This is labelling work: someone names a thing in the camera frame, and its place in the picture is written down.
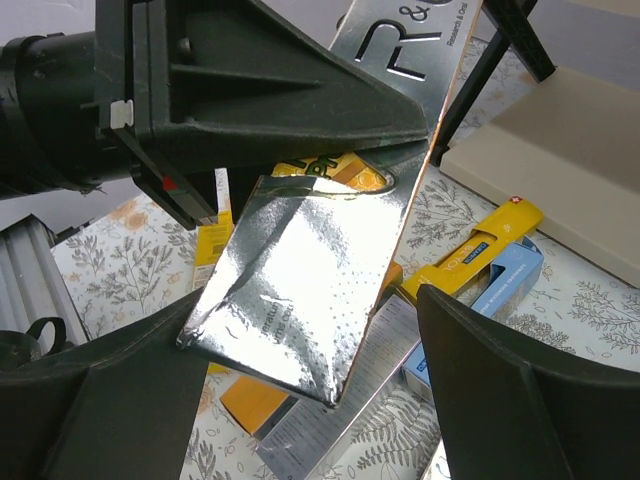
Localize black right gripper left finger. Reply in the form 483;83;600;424
1;291;208;479

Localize black gold toothpaste box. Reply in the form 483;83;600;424
256;294;419;480

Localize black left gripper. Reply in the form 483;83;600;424
1;1;219;229

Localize light blue toothpaste box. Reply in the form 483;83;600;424
402;237;544;403

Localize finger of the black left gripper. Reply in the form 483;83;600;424
149;1;427;165

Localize beige three-tier shelf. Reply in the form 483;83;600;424
438;1;639;286

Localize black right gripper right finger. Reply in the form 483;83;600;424
417;285;639;479

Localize silver RO toothpaste box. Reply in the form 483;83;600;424
177;1;481;408

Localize yellow toothpaste box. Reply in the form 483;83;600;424
400;196;544;304

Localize orange RO toothpaste box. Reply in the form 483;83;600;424
192;152;385;440

